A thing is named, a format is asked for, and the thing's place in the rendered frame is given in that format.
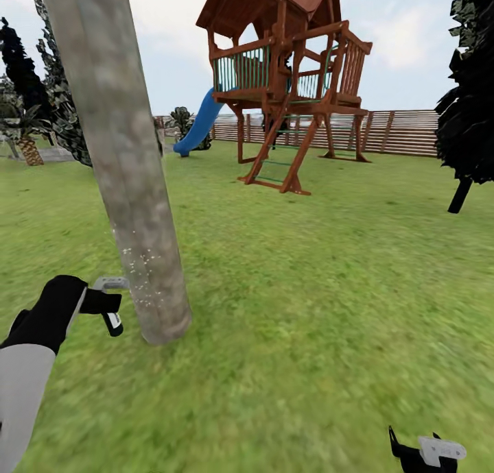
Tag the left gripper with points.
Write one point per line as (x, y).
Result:
(106, 303)

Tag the pesticide atomizer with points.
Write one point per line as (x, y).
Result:
(114, 323)

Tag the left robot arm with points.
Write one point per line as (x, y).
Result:
(28, 354)

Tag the bush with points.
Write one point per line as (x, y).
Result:
(205, 144)
(18, 123)
(181, 118)
(65, 124)

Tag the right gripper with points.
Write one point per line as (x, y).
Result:
(412, 461)

